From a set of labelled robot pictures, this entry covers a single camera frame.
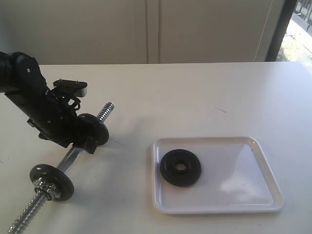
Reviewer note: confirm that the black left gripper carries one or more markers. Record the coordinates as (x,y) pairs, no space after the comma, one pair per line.
(54,116)

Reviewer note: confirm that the chrome threaded dumbbell bar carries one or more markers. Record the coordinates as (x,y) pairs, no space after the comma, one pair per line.
(36,203)

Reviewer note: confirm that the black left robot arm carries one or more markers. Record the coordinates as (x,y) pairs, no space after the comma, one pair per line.
(20,75)

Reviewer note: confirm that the black far-end weight plate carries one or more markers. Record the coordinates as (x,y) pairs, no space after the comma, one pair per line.
(98,130)

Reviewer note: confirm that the black near-end weight plate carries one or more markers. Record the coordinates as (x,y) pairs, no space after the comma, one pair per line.
(52,174)

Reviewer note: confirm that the chrome star collar nut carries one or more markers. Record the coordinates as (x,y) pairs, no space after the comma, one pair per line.
(46,188)

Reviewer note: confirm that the white plastic tray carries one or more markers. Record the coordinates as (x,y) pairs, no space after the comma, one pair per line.
(235,178)

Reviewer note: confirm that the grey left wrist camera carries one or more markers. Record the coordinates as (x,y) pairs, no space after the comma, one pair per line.
(71,87)

